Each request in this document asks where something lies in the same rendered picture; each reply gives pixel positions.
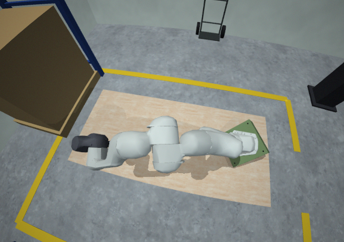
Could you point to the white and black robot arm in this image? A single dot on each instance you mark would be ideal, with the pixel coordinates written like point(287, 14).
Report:
point(168, 156)

